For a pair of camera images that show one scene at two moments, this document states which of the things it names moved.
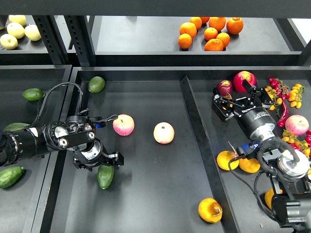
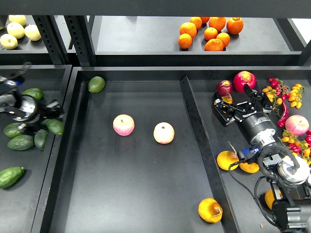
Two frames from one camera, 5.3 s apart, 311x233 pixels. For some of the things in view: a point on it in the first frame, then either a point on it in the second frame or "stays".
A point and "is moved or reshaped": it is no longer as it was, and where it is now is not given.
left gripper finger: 79,166 -> 30,127
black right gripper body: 257,121 stays
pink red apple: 124,125 stays
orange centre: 210,33 stays
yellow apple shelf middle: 16,30 stays
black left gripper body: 95,155 -> 32,109
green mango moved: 105,175 is moved or reshaped
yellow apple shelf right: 32,32 stays
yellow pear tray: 209,210 stays
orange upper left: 189,28 stays
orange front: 214,45 stays
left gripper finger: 118,160 -> 54,110
